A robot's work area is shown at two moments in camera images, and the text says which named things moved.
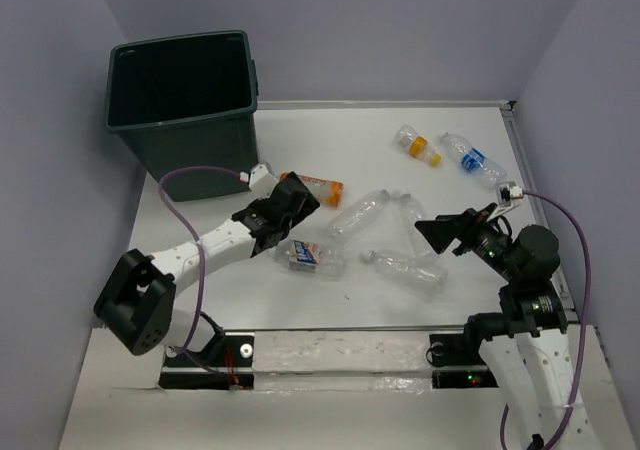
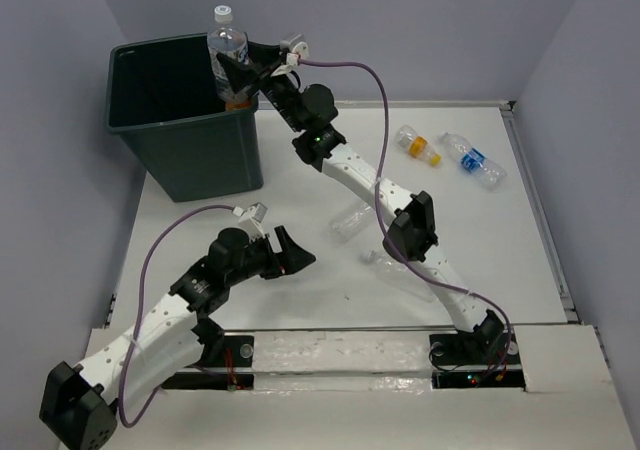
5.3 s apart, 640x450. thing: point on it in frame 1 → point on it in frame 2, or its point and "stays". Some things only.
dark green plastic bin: [184, 101] stays
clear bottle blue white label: [311, 257] → [229, 40]
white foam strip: [342, 361] stays
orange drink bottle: [326, 193] → [231, 106]
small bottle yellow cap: [406, 137] stays
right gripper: [439, 232] → [241, 75]
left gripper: [307, 207] → [290, 259]
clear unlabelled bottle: [350, 219] stays
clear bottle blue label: [474, 161] stays
